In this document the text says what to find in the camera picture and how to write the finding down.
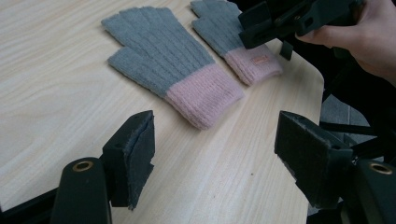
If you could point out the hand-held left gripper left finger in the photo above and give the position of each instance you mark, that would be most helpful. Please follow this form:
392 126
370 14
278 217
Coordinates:
134 155

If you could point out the gray pink labelled fingerless glove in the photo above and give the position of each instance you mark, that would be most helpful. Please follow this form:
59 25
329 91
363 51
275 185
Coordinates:
218 28

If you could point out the gray floor rail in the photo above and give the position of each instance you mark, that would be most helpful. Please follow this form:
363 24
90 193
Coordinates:
348 128

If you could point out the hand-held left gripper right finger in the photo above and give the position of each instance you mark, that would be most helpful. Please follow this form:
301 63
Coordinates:
311 161

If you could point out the dark table edge clip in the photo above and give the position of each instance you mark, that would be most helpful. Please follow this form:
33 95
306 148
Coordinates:
286 49

